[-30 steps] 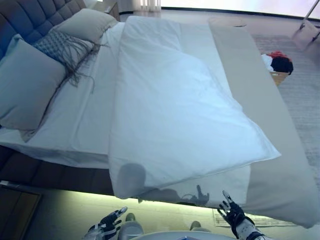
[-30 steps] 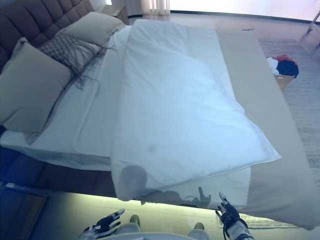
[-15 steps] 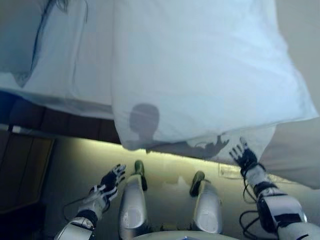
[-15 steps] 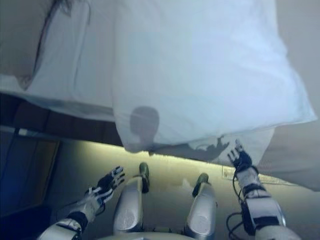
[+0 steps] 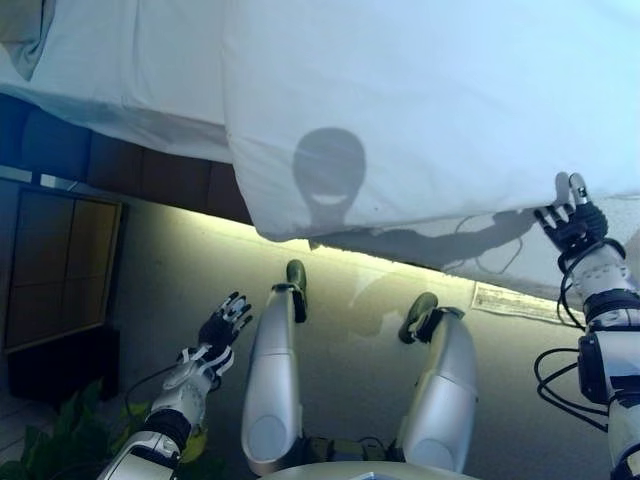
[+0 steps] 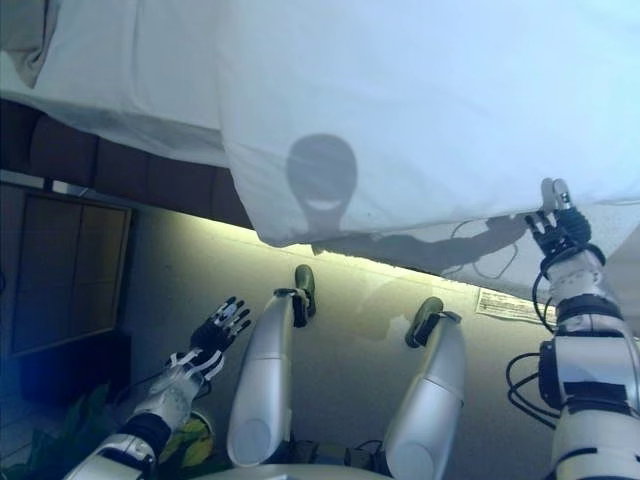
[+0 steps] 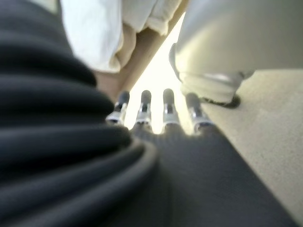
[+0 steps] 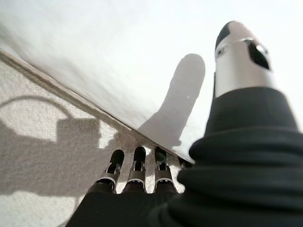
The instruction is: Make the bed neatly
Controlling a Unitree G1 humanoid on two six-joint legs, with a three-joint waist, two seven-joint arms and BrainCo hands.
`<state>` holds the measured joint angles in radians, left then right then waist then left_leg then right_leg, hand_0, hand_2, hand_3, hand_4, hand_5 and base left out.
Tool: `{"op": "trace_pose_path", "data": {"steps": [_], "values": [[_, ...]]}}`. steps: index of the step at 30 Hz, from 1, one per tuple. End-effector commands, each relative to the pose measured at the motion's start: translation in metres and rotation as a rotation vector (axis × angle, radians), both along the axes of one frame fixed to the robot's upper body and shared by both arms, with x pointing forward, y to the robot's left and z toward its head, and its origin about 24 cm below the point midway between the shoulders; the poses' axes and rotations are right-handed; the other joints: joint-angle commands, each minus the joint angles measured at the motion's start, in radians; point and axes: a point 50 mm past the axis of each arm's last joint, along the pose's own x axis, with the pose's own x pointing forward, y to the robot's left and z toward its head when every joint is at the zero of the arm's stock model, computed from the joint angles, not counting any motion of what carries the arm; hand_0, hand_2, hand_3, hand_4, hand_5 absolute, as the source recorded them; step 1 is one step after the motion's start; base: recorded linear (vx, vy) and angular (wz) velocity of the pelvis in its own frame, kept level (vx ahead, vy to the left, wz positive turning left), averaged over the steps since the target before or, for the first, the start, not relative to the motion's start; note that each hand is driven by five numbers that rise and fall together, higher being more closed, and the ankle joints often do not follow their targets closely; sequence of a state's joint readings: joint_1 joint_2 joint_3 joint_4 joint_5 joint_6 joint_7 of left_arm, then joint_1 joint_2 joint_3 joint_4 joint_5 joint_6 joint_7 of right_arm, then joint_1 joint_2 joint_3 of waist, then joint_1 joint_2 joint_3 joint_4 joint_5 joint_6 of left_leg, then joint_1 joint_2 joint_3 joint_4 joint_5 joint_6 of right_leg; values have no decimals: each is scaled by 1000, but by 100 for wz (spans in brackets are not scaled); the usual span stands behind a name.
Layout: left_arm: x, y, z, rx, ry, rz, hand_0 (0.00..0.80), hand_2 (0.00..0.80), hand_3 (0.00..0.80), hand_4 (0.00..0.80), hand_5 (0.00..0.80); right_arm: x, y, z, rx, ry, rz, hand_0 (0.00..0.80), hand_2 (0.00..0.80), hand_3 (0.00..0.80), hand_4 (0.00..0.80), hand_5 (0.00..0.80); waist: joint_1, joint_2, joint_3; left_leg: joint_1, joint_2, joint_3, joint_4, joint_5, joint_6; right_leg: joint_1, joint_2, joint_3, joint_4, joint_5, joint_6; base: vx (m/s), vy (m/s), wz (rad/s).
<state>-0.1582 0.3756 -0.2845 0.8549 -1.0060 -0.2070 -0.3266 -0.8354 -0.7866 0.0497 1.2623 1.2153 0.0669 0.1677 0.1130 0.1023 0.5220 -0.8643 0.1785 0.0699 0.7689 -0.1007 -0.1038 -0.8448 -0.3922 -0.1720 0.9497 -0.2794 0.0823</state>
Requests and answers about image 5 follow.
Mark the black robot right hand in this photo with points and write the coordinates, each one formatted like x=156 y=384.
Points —
x=575 y=222

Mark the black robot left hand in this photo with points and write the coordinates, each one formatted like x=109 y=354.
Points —
x=220 y=332

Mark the white duvet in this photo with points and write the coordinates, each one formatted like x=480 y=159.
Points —
x=425 y=100

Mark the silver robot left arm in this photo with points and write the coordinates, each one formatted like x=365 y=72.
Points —
x=185 y=395

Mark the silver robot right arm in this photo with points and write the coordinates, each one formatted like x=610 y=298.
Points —
x=605 y=270

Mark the under-bed light strip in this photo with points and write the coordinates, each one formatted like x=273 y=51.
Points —
x=350 y=257

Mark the silver robot left leg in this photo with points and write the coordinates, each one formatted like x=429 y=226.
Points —
x=272 y=375

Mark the silver robot leg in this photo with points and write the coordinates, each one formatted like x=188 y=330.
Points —
x=272 y=375
x=445 y=390

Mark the pale patterned rug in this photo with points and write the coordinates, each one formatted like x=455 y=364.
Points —
x=515 y=302

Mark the dark wooden nightstand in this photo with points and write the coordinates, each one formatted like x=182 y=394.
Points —
x=60 y=270

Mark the green potted plant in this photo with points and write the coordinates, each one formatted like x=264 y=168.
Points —
x=75 y=430

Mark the silver robot right leg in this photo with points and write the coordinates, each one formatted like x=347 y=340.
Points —
x=445 y=390

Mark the white fitted mattress sheet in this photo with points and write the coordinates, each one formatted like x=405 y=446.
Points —
x=140 y=60

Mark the beige pillow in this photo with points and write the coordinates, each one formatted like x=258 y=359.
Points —
x=20 y=30

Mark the brown upholstered bed frame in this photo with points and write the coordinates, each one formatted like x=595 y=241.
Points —
x=150 y=175

